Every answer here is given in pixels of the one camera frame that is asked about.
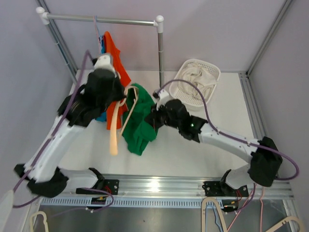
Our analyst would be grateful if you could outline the blue t shirt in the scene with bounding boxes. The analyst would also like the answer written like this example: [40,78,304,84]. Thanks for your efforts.
[96,42,107,122]

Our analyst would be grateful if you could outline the cream cloth in basket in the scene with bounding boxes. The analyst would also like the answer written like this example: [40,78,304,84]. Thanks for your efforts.
[177,60,220,102]

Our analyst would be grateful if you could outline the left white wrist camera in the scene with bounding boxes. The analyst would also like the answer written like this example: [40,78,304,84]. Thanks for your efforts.
[92,53,116,72]

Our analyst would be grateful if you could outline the aluminium rail frame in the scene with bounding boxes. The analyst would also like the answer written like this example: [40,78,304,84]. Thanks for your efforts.
[30,173,294,200]

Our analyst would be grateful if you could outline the beige plastic hanger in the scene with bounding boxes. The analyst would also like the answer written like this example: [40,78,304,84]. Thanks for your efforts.
[110,85,139,156]

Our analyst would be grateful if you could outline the beige hanger bottom centre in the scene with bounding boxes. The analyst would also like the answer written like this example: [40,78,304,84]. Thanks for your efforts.
[200,197,227,232]

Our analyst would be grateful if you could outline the metal clothes rack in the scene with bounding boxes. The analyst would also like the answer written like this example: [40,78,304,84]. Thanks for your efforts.
[35,6,168,90]

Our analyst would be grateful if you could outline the green t shirt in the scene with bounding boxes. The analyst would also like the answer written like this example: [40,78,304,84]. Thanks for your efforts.
[122,83,158,156]

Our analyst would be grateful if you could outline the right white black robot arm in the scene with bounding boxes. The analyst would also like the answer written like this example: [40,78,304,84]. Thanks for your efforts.
[144,100,282,196]

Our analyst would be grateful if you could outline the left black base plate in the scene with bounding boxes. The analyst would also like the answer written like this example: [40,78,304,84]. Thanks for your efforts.
[75,177,119,195]

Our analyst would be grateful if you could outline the light blue plastic hanger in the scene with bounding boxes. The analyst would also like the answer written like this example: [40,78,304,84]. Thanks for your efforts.
[94,15,105,54]

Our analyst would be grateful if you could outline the pink plastic hanger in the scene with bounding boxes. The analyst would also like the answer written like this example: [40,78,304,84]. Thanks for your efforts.
[93,15,101,53]

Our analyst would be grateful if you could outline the orange t shirt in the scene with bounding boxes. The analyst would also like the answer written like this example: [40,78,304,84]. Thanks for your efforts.
[103,31,132,131]

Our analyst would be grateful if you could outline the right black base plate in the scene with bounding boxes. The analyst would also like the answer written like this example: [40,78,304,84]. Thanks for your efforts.
[202,181,249,197]

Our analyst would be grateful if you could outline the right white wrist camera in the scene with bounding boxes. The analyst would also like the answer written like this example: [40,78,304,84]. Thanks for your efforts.
[153,89,170,109]

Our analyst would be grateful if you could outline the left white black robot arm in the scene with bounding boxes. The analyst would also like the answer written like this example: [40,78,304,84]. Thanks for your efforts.
[14,68,126,198]

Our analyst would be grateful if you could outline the white plastic laundry basket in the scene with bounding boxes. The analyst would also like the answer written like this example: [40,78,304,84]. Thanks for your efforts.
[169,59,221,111]

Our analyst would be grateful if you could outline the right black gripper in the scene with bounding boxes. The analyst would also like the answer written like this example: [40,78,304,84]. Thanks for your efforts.
[144,102,180,131]

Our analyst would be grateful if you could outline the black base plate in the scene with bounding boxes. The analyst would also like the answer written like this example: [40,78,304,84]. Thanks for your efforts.
[202,181,249,197]
[75,177,119,195]

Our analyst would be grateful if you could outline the white slotted cable duct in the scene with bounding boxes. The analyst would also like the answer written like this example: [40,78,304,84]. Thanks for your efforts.
[40,197,242,209]

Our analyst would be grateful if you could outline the pink hanger bottom right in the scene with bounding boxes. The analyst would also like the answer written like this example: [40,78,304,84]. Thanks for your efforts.
[227,187,265,232]

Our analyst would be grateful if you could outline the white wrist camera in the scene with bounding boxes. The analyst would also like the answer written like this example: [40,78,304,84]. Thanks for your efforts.
[92,53,116,72]
[153,89,170,109]

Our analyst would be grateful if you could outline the beige hanger bottom right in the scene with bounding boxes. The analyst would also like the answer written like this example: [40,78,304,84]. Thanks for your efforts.
[266,216,305,232]

